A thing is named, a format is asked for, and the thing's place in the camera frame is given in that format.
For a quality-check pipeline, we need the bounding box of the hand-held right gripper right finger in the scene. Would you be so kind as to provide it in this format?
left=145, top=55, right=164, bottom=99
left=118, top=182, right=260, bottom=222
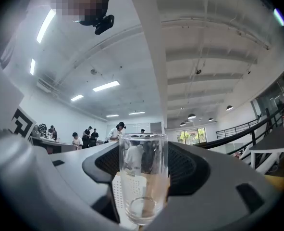
left=144, top=141, right=284, bottom=231

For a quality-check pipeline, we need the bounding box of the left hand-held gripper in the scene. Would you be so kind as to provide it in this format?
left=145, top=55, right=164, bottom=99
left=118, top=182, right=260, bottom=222
left=0, top=54, right=95, bottom=224

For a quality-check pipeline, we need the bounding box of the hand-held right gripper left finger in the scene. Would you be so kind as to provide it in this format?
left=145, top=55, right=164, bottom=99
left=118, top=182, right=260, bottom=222
left=48, top=141, right=121, bottom=225

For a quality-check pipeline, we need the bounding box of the white perforated plastic basket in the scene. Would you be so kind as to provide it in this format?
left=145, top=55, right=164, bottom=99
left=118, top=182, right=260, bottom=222
left=111, top=174, right=148, bottom=226

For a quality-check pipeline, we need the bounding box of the black metal railing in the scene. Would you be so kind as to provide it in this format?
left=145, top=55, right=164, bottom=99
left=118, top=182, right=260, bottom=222
left=197, top=107, right=284, bottom=158

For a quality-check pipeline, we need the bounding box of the person's head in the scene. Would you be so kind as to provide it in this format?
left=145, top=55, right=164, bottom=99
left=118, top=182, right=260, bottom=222
left=50, top=0, right=109, bottom=21

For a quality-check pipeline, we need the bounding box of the tall glass window wall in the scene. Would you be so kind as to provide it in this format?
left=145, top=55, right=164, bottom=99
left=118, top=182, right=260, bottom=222
left=176, top=128, right=206, bottom=144

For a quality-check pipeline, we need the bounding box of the grey table with white frame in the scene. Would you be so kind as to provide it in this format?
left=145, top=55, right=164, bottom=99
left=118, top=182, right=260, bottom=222
left=249, top=121, right=284, bottom=175

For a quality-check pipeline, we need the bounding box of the black head-mounted camera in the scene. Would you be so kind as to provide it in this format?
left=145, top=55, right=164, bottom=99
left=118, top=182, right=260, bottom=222
left=79, top=0, right=115, bottom=35

